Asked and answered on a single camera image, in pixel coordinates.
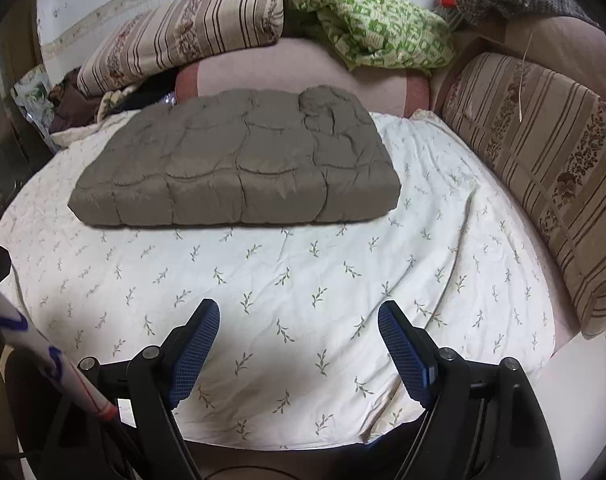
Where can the floral plastic bag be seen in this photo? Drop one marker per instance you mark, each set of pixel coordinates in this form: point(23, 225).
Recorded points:
point(33, 100)

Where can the taupe quilted hooded jacket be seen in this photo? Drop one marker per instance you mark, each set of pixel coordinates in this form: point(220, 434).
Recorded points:
point(243, 165)

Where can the pink bolster cushion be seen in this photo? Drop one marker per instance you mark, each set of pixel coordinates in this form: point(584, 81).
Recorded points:
point(293, 67)

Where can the brown upholstered sofa back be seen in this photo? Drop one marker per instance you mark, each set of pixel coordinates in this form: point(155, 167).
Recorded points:
point(568, 45)

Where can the green patterned blanket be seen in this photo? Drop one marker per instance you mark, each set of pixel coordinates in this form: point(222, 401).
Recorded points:
point(383, 25)

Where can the white leaf-print bedsheet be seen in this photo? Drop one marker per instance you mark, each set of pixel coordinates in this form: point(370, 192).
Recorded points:
point(308, 300)

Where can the striped floral pillow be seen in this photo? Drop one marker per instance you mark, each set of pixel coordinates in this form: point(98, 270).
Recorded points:
point(183, 35)

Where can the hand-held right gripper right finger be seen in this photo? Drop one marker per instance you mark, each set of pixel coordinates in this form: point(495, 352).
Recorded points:
point(405, 355)

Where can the brown cloth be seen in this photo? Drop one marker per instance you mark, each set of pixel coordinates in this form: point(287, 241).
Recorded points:
point(73, 105)

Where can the cream cloth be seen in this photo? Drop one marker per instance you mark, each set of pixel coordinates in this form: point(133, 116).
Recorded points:
point(114, 102)

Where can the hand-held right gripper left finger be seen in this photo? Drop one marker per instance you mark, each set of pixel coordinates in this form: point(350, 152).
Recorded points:
point(193, 355)

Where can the striped floral sofa cushion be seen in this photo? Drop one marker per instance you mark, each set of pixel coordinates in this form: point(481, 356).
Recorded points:
point(553, 160)

